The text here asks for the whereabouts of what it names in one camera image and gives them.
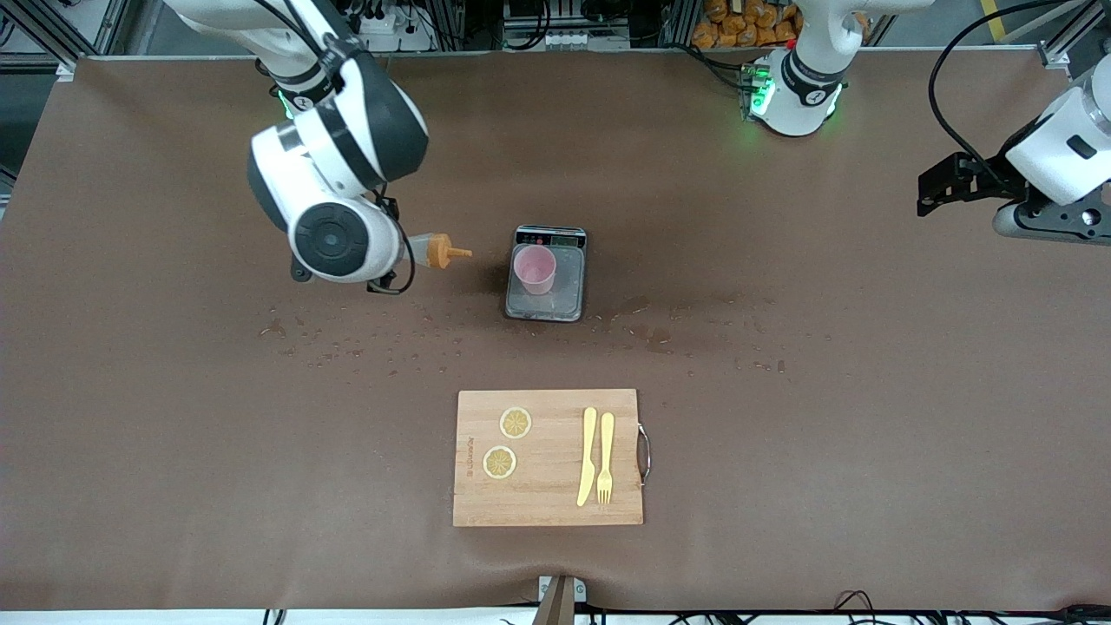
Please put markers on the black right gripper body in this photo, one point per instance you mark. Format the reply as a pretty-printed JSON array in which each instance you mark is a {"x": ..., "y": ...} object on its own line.
[{"x": 387, "y": 211}]

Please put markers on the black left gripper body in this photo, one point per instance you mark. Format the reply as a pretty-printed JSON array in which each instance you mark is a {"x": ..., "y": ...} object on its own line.
[{"x": 987, "y": 183}]

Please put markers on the sauce bottle with orange cap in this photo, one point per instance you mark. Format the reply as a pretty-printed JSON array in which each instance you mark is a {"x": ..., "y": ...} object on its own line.
[{"x": 438, "y": 251}]

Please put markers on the pink cup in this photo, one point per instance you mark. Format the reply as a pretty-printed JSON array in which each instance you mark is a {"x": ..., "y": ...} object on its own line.
[{"x": 534, "y": 265}]

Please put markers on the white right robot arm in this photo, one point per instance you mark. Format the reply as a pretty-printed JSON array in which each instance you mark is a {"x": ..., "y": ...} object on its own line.
[{"x": 334, "y": 239}]

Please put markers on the digital kitchen scale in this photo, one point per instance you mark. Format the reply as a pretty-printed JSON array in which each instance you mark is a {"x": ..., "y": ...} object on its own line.
[{"x": 564, "y": 299}]

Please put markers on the lemon slice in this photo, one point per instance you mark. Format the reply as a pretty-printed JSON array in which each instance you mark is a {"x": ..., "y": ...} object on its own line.
[
  {"x": 499, "y": 462},
  {"x": 516, "y": 423}
]

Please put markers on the bag of orange snacks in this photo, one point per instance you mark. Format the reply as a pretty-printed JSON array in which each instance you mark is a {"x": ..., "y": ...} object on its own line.
[{"x": 738, "y": 26}]

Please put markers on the white power strip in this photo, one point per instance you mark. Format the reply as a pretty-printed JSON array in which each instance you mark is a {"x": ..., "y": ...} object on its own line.
[{"x": 386, "y": 24}]

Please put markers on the yellow plastic knife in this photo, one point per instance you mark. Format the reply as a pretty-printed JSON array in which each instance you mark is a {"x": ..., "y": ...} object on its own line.
[{"x": 588, "y": 451}]

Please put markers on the wooden cutting board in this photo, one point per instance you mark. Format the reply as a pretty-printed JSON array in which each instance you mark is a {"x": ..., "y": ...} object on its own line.
[{"x": 547, "y": 499}]

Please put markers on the yellow plastic fork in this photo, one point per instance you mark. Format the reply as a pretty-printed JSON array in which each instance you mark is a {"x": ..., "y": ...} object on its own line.
[{"x": 606, "y": 443}]

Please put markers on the table cover sheet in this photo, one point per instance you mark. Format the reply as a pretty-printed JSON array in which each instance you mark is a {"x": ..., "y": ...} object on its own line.
[{"x": 174, "y": 477}]

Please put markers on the aluminium frame profile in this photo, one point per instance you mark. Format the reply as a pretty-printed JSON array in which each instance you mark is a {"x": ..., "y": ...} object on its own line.
[
  {"x": 1055, "y": 54},
  {"x": 111, "y": 26}
]

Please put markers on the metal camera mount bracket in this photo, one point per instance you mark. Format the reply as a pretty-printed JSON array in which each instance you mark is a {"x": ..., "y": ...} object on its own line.
[{"x": 560, "y": 601}]

